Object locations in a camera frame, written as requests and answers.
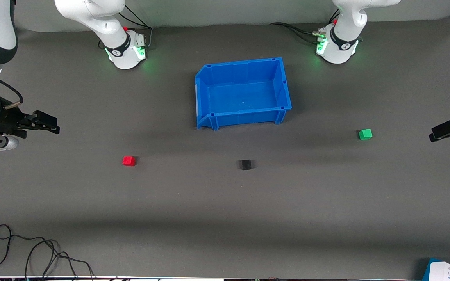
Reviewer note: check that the small black cube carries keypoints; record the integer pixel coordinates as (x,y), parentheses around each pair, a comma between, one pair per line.
(245,164)

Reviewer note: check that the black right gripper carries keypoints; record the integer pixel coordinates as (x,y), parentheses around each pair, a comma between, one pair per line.
(7,120)

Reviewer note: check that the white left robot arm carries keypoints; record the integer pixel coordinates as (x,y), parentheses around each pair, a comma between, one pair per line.
(346,23)

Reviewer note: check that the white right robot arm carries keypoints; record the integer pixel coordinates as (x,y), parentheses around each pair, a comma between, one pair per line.
(92,15)

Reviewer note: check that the small red cube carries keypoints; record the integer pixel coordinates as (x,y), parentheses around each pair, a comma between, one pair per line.
(129,160)

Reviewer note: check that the small green cube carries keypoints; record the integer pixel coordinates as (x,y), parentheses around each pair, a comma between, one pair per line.
(365,134)

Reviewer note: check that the blue plastic storage bin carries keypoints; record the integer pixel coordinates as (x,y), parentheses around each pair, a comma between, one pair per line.
(244,91)

